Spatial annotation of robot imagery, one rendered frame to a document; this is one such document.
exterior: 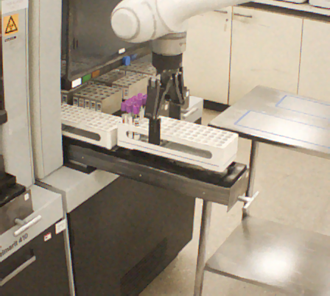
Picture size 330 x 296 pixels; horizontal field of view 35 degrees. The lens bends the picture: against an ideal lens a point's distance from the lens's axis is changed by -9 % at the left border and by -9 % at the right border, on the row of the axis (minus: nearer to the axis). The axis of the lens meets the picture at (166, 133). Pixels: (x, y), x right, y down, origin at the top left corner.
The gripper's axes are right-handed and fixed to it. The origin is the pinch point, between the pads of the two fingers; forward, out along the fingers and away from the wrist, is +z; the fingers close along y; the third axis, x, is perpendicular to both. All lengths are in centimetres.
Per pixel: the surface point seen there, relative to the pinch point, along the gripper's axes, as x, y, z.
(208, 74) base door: 88, 229, 61
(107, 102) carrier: 25.8, 12.7, 2.3
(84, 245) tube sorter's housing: 18.5, -12.9, 36.7
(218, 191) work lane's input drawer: -18.7, -6.9, 9.8
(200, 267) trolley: -3, 24, 61
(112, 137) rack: 13.4, -3.8, 4.3
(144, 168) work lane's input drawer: 1.9, -6.8, 9.0
